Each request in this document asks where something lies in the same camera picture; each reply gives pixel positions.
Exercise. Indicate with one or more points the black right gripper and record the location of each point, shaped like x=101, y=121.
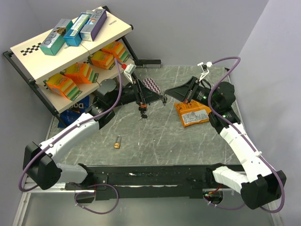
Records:
x=179, y=92

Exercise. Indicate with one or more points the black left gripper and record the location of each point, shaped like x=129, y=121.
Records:
x=146, y=97

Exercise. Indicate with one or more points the orange black padlock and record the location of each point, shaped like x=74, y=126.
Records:
x=142, y=108

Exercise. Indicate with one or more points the black head key pair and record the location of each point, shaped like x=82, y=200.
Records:
x=143, y=117

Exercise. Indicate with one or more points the brass padlock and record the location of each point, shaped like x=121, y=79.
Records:
x=118, y=142

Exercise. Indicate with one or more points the robot figure keychain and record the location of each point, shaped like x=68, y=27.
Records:
x=164, y=99

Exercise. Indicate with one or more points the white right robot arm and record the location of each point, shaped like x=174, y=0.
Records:
x=261, y=184

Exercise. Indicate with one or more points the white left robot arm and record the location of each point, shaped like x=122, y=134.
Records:
x=42, y=162

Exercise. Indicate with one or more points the purple wavy pot holder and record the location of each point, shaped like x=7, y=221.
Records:
x=150, y=84

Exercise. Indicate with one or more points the orange chip bag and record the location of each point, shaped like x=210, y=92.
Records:
x=192, y=113

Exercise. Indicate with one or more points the orange sponge pack right back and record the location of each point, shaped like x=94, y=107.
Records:
x=118, y=50

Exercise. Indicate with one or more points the orange sponge pack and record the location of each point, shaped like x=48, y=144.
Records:
x=118, y=50
x=81, y=73
x=63, y=86
x=102, y=60

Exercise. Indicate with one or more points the orange sponge pack right front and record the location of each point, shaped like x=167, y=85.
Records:
x=102, y=60

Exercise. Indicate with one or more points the orange sponge pack middle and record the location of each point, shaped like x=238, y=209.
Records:
x=81, y=73

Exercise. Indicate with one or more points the purple rio box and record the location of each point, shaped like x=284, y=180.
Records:
x=92, y=27

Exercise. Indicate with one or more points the blue doritos bag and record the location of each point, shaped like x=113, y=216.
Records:
x=73, y=113

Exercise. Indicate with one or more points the cream two tier shelf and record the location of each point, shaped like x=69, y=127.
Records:
x=35, y=67

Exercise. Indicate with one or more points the orange sponge pack front left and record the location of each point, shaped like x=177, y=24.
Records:
x=63, y=86

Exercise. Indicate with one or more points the blue carton box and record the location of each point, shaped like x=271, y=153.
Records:
x=73, y=37

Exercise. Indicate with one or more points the teal rio box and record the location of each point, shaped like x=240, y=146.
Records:
x=55, y=40

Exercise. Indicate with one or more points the black box at wall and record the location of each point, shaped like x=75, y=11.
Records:
x=144, y=63

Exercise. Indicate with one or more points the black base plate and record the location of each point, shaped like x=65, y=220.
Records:
x=152, y=181

